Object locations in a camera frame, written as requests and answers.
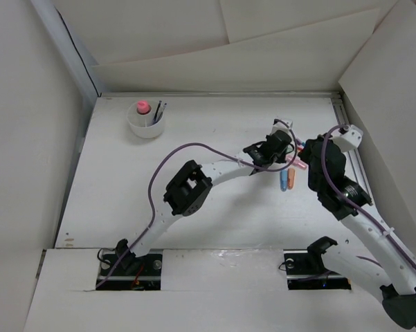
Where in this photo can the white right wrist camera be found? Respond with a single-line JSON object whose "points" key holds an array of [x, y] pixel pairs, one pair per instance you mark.
{"points": [[347, 136]]}

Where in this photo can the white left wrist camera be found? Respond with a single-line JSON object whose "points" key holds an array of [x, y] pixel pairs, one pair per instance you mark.
{"points": [[282, 125]]}

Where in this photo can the blue highlighter marker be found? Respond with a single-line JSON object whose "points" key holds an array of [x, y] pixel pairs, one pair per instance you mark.
{"points": [[284, 180]]}

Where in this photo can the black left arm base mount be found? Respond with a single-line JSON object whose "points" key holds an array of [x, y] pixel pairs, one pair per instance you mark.
{"points": [[132, 273]]}

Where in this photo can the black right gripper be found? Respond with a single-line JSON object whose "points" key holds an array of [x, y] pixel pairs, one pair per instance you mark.
{"points": [[304, 153]]}

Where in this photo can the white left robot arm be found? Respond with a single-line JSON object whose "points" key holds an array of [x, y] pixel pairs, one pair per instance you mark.
{"points": [[190, 186]]}

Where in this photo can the aluminium rail right edge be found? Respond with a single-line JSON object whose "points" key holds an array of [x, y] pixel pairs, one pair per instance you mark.
{"points": [[353, 157]]}

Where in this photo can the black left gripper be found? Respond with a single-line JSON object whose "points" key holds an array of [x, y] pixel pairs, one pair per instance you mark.
{"points": [[282, 158]]}

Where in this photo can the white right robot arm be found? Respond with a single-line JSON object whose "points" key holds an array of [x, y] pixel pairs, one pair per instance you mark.
{"points": [[390, 275]]}

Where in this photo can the orange highlighter marker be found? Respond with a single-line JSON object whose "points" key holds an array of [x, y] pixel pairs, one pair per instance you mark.
{"points": [[291, 174]]}

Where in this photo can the blue ballpoint pen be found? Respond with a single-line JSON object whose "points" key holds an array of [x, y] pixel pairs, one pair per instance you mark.
{"points": [[159, 111]]}

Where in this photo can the pink capped glue bottle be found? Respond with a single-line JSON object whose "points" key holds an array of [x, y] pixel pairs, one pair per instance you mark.
{"points": [[143, 107]]}

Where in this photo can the pink highlighter marker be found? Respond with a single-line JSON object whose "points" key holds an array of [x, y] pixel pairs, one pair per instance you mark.
{"points": [[296, 162]]}

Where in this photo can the white round divided container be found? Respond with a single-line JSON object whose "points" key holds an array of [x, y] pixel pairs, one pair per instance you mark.
{"points": [[142, 126]]}

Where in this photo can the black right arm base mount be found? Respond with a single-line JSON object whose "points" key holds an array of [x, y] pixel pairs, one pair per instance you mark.
{"points": [[305, 269]]}

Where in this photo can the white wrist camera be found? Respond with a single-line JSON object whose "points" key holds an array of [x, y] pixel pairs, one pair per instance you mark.
{"points": [[282, 125], [347, 136]]}

